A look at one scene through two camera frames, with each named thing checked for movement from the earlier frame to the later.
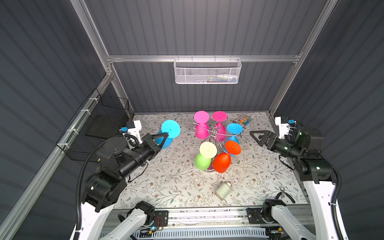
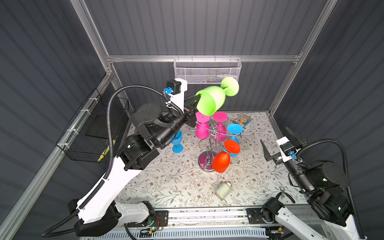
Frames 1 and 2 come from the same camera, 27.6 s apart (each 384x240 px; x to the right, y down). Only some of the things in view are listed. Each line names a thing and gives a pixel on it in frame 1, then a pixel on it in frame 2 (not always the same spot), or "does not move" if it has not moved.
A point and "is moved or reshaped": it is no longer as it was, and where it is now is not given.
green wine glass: x=208 y=150 to x=212 y=98
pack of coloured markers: x=243 y=121 does not move
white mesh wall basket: x=207 y=70 does not move
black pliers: x=283 y=191 does not move
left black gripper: x=148 y=140 to x=187 y=115
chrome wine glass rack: x=213 y=132 does not move
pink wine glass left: x=202 y=128 does not move
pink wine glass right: x=220 y=116 does not move
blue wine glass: x=173 y=128 is moved or reshaped
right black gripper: x=273 y=137 to x=299 y=140
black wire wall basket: x=100 y=117 does not move
